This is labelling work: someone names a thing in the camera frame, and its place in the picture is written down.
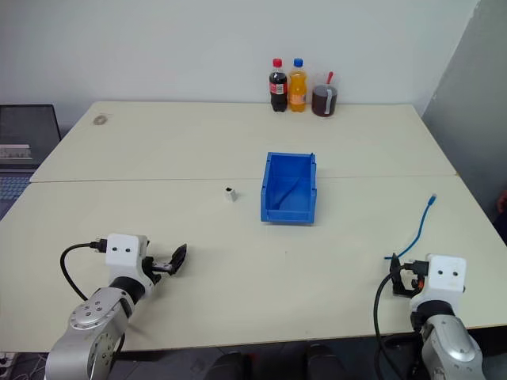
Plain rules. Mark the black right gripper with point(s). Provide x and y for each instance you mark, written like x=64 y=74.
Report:
x=410 y=283

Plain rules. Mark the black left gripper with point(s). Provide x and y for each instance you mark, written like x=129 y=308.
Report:
x=149 y=266

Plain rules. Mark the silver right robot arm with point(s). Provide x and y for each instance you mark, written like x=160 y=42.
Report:
x=451 y=344

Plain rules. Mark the small white connector piece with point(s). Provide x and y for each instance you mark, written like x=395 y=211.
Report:
x=231 y=195

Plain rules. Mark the dark rounded shape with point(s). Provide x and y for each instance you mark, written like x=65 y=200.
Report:
x=229 y=366

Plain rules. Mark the blue plastic storage bin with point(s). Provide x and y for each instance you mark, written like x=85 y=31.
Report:
x=288 y=190

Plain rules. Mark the cup with dark drink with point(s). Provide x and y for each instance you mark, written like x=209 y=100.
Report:
x=325 y=101

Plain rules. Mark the grey partition panel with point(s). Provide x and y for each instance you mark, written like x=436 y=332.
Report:
x=471 y=99

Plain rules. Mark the cola bottle red cap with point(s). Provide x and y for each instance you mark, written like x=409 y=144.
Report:
x=278 y=89

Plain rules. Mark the white power strip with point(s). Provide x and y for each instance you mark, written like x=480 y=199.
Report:
x=6 y=358

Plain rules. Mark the orange soda bottle blue cap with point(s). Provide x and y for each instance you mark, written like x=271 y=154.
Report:
x=297 y=89

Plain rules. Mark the red stirring spoon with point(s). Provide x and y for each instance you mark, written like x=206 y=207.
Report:
x=329 y=77

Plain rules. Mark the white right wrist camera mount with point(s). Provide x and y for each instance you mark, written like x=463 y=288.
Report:
x=445 y=277

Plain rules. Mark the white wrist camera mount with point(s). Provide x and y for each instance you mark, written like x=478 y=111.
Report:
x=445 y=277
x=122 y=247

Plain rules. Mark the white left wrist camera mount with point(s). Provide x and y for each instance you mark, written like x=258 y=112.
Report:
x=122 y=247

